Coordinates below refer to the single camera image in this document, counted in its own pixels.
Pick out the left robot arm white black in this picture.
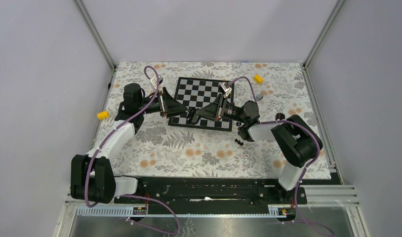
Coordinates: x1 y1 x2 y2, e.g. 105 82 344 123
70 83 187 208

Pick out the yellow block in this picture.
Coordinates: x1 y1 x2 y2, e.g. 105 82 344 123
97 111 110 120
253 75 263 84

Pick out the yellow block left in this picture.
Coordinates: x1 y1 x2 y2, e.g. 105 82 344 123
97 111 110 120

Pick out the black white checkerboard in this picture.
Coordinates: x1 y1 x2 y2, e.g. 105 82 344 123
168 77 233 132

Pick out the yellow block right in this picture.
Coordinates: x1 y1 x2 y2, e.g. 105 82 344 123
253 75 263 84

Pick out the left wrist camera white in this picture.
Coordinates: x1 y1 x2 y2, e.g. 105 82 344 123
150 76 163 92

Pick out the black earbud pair lower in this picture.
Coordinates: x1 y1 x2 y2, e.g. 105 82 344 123
235 139 244 146

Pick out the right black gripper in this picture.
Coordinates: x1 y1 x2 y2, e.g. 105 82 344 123
195 94 246 124

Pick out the small grey block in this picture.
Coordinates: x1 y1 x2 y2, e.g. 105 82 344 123
256 94 264 101

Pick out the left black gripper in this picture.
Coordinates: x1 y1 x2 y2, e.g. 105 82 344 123
137 86 188 118

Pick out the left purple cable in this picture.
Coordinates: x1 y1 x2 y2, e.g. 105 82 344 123
83 65 181 237

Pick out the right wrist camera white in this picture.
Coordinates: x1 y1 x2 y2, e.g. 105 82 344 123
219 82 232 97

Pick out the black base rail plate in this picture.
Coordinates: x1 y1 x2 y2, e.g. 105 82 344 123
114 176 308 215

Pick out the floral patterned table mat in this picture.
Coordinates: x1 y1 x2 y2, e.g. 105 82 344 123
94 61 332 180

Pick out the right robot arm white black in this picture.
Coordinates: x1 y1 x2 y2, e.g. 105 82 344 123
187 94 323 203

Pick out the black earbud charging case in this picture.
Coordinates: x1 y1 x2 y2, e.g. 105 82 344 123
275 113 285 120

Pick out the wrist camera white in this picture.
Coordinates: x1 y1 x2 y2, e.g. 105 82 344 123
219 82 232 97
150 76 163 92

